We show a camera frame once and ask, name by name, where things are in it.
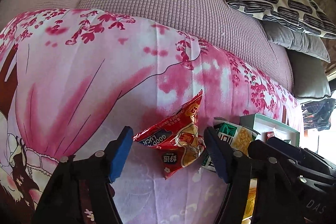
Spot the red gold packet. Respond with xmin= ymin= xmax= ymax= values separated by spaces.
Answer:
xmin=266 ymin=131 xmax=275 ymax=140

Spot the white tray teal rim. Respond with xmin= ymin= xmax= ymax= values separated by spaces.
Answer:
xmin=240 ymin=113 xmax=300 ymax=147

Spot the green white cracker packet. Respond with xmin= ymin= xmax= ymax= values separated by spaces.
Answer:
xmin=212 ymin=117 xmax=260 ymax=156

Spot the red good luck snack packet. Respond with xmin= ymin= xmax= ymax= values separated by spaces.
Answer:
xmin=133 ymin=90 xmax=206 ymax=179

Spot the yellow soft bread packet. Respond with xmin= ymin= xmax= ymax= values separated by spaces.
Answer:
xmin=242 ymin=178 xmax=257 ymax=223

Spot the black metal rack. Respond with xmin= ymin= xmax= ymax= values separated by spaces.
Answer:
xmin=301 ymin=98 xmax=335 ymax=131

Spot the grey cushion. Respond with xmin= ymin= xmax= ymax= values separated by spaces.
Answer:
xmin=261 ymin=21 xmax=330 ymax=63

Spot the pink cartoon print cloth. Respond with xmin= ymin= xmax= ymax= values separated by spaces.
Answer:
xmin=1 ymin=9 xmax=303 ymax=223

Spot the beige patterned curtain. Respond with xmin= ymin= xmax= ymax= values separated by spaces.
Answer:
xmin=314 ymin=0 xmax=335 ymax=75

